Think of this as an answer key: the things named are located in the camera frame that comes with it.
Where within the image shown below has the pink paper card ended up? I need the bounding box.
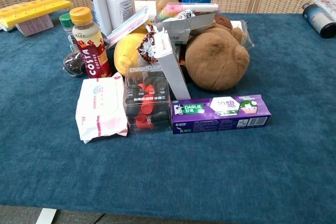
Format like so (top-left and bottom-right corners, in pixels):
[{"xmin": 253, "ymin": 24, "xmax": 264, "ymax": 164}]
[{"xmin": 15, "ymin": 14, "xmax": 54, "ymax": 37}]

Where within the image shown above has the clear plastic bag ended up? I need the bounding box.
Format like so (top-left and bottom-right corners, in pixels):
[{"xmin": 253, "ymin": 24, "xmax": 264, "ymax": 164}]
[{"xmin": 230, "ymin": 20, "xmax": 255, "ymax": 50}]

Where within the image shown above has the yellow plush toy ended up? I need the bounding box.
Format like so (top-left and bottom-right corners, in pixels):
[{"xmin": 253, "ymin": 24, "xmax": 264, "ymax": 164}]
[{"xmin": 113, "ymin": 20, "xmax": 153, "ymax": 77}]

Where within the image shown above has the green cap small bottle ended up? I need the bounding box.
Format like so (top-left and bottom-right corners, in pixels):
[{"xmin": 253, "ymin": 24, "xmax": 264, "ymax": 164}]
[{"xmin": 58, "ymin": 13, "xmax": 87, "ymax": 78}]

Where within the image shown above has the yellow plastic rack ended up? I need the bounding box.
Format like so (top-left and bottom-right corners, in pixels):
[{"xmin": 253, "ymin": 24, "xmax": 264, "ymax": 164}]
[{"xmin": 0, "ymin": 0, "xmax": 73, "ymax": 32}]

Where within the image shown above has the brown white snack packet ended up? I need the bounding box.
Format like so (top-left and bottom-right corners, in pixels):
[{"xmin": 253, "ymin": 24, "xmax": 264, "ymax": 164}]
[{"xmin": 136, "ymin": 31, "xmax": 161, "ymax": 65}]

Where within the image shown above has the clear box of black clips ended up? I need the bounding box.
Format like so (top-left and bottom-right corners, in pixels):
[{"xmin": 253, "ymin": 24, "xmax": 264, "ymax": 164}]
[{"xmin": 123, "ymin": 64, "xmax": 173, "ymax": 135}]

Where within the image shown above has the blue velvet tablecloth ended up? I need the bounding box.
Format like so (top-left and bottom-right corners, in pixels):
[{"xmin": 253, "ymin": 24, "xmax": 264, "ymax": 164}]
[{"xmin": 0, "ymin": 10, "xmax": 336, "ymax": 216}]

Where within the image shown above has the white grey paper package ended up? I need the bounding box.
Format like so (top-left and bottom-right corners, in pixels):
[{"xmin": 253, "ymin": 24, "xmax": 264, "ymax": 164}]
[{"xmin": 154, "ymin": 11, "xmax": 218, "ymax": 45}]

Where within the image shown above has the brown plush bear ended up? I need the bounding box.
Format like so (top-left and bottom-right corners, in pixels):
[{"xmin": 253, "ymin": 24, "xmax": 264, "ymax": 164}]
[{"xmin": 184, "ymin": 14, "xmax": 250, "ymax": 92}]

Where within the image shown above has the pink highlighter pen pack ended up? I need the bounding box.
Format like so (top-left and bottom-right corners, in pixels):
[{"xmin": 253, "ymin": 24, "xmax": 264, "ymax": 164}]
[{"xmin": 160, "ymin": 2, "xmax": 221, "ymax": 20}]

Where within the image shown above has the white table leg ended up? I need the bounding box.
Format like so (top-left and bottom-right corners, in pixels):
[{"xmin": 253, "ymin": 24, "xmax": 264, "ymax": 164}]
[{"xmin": 35, "ymin": 207, "xmax": 57, "ymax": 224}]

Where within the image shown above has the purple Darlie toothpaste box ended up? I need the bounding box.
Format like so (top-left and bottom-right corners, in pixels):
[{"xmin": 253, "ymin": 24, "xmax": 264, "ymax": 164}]
[{"xmin": 171, "ymin": 94, "xmax": 272, "ymax": 135}]

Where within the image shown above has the white wet wipes pack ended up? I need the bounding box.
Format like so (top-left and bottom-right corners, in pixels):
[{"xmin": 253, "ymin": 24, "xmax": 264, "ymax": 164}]
[{"xmin": 75, "ymin": 72, "xmax": 129, "ymax": 144}]

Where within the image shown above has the tall white lotion bottle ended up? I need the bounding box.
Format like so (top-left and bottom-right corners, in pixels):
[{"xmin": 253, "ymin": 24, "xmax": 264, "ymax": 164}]
[{"xmin": 84, "ymin": 0, "xmax": 113, "ymax": 37}]

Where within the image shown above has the Costa coffee bottle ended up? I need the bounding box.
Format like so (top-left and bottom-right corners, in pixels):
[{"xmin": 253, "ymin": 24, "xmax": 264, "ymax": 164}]
[{"xmin": 69, "ymin": 6, "xmax": 112, "ymax": 79}]

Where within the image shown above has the pink blue toothbrush pack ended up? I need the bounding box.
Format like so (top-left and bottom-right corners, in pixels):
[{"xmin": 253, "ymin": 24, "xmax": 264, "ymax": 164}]
[{"xmin": 106, "ymin": 6, "xmax": 149, "ymax": 50}]

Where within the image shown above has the long white cardboard box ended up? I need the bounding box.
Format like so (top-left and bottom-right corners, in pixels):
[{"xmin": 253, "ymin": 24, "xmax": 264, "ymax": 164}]
[{"xmin": 153, "ymin": 30, "xmax": 192, "ymax": 100}]

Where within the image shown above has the white blue-label bottle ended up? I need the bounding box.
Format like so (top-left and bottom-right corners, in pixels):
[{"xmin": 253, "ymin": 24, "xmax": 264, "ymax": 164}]
[{"xmin": 103, "ymin": 0, "xmax": 136, "ymax": 30}]

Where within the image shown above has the black cylindrical can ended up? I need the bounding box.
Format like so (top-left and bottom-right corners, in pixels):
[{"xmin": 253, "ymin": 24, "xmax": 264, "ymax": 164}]
[{"xmin": 301, "ymin": 2, "xmax": 336, "ymax": 39}]

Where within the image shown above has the white red labelled tube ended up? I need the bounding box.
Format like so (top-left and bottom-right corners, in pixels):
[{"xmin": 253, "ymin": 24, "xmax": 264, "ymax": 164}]
[{"xmin": 313, "ymin": 0, "xmax": 336, "ymax": 17}]

